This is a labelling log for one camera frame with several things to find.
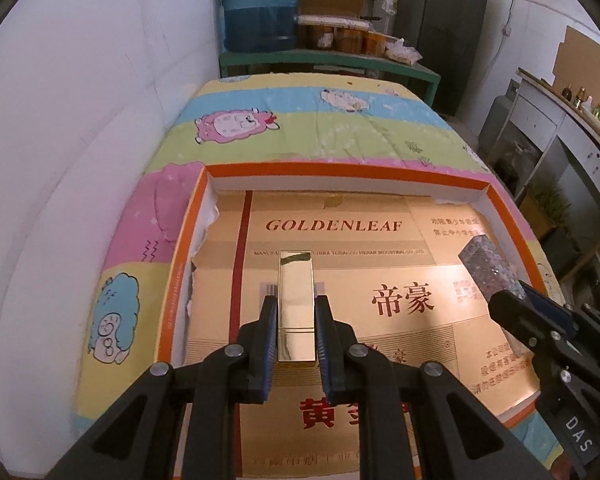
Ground gold lighter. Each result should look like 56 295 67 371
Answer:
277 252 316 363

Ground clear glitter lighter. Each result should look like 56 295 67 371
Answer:
458 234 527 301

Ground orange rimmed cardboard tray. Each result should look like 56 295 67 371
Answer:
154 160 552 480

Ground potted green plant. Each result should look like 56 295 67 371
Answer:
519 184 570 240

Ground white kitchen counter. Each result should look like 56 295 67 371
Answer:
478 70 600 310

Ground colourful cartoon quilt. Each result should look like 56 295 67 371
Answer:
72 71 566 476

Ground green metal table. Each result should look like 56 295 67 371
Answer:
219 49 441 106

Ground cardboard box on table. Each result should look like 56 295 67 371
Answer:
299 0 365 18

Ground blue water jug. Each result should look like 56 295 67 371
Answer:
222 0 299 53

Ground dark green refrigerator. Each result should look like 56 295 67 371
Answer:
393 0 488 116

